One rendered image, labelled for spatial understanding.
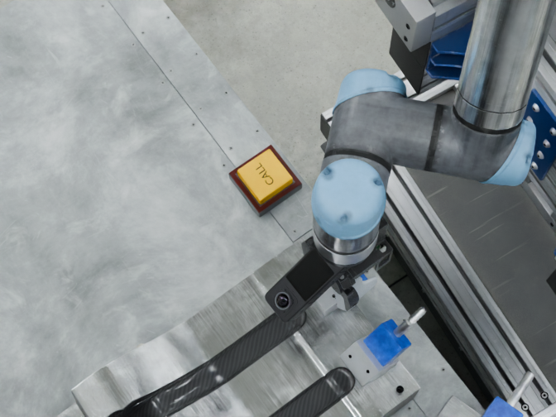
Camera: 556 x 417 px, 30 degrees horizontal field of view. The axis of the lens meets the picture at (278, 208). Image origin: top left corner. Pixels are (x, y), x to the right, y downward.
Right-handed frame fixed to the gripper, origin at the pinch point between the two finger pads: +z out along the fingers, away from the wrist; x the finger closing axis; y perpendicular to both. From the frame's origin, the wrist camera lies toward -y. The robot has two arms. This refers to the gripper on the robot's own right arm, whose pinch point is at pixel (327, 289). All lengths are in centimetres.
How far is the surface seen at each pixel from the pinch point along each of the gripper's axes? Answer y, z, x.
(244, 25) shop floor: 39, 90, 84
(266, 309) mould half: -8.2, 1.8, 3.0
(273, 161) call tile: 6.3, 6.7, 21.6
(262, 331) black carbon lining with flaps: -10.2, 2.3, 0.9
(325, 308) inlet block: -2.0, -1.2, -2.2
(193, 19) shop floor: 30, 90, 93
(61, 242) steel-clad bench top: -25.8, 10.5, 31.3
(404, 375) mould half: 1.4, 1.5, -15.1
